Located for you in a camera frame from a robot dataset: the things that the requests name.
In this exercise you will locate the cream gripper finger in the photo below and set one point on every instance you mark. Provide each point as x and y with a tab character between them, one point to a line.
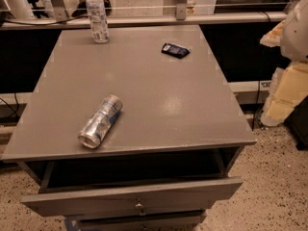
288	87

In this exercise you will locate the dark blue rxbar wrapper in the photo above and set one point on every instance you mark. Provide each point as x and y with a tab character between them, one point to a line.
175	50

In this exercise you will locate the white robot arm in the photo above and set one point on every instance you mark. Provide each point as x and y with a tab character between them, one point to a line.
299	12

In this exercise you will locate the grey drawer cabinet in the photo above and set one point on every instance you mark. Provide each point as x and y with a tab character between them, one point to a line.
179	120

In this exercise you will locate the grey upper drawer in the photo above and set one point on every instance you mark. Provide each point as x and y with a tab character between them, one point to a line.
133	201

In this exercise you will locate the grey drawer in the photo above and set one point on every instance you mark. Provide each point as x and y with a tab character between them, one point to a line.
133	201
143	223

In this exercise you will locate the grey lower drawer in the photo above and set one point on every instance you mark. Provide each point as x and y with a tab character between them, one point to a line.
143	223

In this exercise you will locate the silver blue drink can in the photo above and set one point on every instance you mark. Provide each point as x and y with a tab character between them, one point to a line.
97	127

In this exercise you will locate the black shoe right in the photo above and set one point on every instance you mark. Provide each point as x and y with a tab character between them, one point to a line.
108	7

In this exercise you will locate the black shoe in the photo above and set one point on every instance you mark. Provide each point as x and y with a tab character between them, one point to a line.
80	10
108	7

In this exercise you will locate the clear plastic water bottle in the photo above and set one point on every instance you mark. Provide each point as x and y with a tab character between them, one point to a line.
98	20

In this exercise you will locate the black shoe left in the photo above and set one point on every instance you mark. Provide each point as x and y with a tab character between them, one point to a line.
80	10

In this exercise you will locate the grey metal railing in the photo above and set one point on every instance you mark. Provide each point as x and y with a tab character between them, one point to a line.
19	13

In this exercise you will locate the black office chair base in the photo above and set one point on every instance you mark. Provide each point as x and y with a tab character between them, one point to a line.
39	12

